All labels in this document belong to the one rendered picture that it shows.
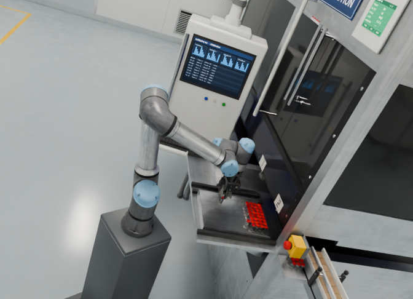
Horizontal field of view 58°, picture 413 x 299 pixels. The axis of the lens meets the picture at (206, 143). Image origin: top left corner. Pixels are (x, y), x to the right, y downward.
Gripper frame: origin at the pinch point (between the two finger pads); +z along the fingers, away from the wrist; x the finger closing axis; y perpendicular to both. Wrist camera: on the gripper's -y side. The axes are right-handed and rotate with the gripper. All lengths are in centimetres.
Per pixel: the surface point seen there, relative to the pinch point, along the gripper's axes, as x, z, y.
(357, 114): 26, -70, 26
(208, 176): -3.3, 5.4, -21.0
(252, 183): 23.9, 5.4, -22.3
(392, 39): 26, -99, 21
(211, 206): -5.1, 5.2, 3.8
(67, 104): -107, 93, -221
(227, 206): 4.3, 5.3, 1.6
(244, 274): 25.1, 41.1, 13.5
